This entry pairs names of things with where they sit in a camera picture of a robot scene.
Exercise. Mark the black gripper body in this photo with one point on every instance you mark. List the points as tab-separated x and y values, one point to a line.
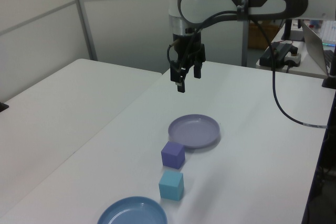
186	48

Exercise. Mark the black monitor stand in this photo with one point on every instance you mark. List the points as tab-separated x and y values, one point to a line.
287	28

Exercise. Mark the teal cube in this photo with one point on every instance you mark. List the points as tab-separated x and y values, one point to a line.
170	187

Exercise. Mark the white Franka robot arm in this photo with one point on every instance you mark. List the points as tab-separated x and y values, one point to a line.
199	3

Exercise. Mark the purple cube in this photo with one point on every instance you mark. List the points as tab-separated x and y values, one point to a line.
172	155

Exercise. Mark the silver laptop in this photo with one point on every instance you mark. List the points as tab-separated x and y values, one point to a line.
313	45

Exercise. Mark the cardboard box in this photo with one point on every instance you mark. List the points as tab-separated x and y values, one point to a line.
258	36

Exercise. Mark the grey partition post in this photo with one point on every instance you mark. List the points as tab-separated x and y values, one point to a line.
244	45

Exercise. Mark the grey side desk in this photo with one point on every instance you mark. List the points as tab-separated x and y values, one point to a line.
307	68

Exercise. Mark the purple plate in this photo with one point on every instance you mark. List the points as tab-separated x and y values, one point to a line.
195	132

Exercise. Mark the blue plate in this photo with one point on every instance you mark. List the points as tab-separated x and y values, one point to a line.
126	213

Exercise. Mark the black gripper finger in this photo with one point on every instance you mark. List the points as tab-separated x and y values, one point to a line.
181	79
198	70

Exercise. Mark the grey emergency stop button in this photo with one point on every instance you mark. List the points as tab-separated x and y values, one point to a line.
294	57

